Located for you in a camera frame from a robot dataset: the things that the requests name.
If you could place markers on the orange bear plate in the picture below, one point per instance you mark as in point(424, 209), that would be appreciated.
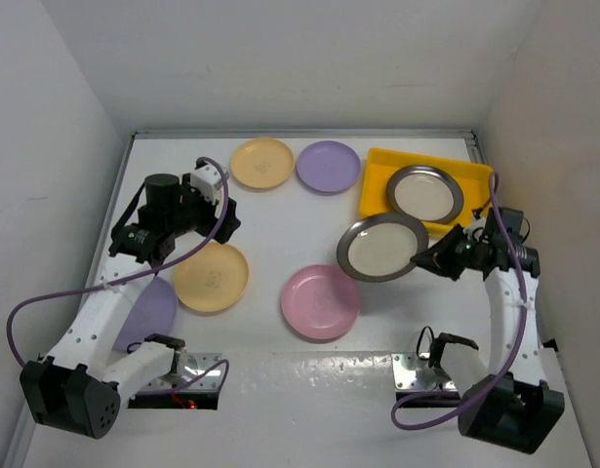
point(213, 279)
point(262, 163)

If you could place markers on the orange bear plate far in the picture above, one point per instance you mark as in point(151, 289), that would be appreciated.
point(262, 163)

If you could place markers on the metal mounting plate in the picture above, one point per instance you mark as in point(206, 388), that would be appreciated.
point(192, 370)
point(412, 374)

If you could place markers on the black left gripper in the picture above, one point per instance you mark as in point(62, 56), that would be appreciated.
point(188, 192)

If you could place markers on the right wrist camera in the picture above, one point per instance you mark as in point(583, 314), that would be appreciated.
point(509, 221)

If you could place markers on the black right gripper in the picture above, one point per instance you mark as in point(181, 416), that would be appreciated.
point(438, 259)

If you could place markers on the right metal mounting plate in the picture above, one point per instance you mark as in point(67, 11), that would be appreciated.
point(412, 374)

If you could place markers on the pink plate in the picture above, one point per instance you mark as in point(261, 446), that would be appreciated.
point(320, 302)

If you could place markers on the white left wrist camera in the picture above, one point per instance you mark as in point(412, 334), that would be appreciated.
point(207, 180)

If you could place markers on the orange bear plate near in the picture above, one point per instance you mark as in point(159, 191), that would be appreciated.
point(213, 279)

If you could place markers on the silver rimmed plate in bin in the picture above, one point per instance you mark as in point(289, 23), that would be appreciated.
point(426, 193)

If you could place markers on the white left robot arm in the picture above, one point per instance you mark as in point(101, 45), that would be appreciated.
point(73, 387)

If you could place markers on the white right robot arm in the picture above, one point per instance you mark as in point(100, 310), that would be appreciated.
point(505, 400)

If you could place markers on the purple plate near left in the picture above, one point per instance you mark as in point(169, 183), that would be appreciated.
point(154, 311)

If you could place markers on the purple plate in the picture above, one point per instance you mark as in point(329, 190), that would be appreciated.
point(328, 166)
point(154, 311)

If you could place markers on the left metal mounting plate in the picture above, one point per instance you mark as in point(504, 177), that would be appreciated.
point(192, 370)

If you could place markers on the purple plate far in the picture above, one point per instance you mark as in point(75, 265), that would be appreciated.
point(328, 166)

